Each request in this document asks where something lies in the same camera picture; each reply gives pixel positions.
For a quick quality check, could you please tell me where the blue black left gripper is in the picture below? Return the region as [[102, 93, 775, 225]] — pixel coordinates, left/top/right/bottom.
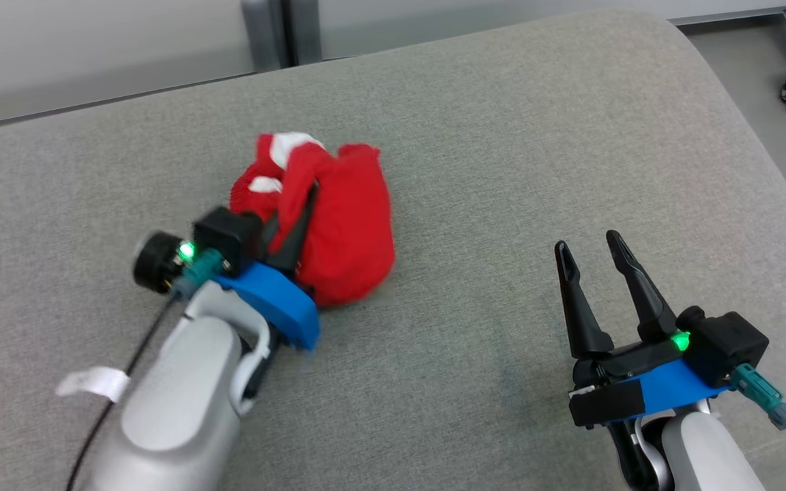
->
[[132, 181, 321, 351]]

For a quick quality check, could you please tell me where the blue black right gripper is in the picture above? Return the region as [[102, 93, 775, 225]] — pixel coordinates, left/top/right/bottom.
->
[[554, 230, 732, 430]]

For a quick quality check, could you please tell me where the grey door frame post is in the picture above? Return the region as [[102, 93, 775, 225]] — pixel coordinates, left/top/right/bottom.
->
[[242, 0, 323, 72]]

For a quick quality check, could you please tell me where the red shorts white waistband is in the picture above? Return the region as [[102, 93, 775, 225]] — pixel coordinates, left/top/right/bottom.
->
[[229, 132, 396, 308]]

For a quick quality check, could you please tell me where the white left cable tag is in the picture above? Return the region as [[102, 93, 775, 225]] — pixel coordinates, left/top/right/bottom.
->
[[55, 366, 132, 404]]

